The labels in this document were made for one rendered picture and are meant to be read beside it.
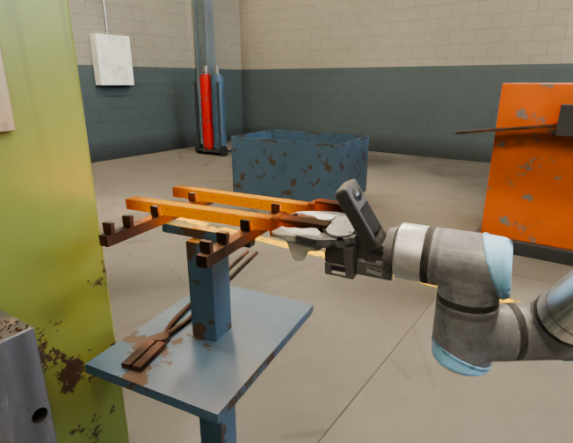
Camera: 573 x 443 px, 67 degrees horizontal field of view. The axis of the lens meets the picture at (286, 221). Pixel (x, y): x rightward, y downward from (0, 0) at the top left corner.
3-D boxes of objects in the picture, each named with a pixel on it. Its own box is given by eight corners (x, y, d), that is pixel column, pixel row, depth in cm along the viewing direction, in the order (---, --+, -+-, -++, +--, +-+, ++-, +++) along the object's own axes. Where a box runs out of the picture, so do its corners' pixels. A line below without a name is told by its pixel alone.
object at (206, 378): (313, 311, 104) (313, 304, 104) (218, 424, 70) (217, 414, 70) (209, 286, 117) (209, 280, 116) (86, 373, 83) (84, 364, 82)
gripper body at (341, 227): (320, 273, 75) (389, 287, 70) (317, 229, 72) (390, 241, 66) (337, 252, 81) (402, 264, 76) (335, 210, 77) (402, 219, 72)
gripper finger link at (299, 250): (271, 264, 76) (322, 265, 74) (266, 234, 74) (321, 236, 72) (274, 254, 79) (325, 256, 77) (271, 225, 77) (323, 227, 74)
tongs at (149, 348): (246, 252, 135) (245, 249, 135) (258, 254, 134) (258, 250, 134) (121, 368, 81) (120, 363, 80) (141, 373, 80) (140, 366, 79)
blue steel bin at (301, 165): (365, 201, 482) (369, 135, 460) (336, 220, 415) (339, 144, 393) (272, 188, 538) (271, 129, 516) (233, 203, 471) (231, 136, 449)
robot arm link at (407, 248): (420, 243, 63) (433, 214, 71) (387, 237, 65) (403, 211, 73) (417, 294, 67) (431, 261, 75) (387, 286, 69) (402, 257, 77)
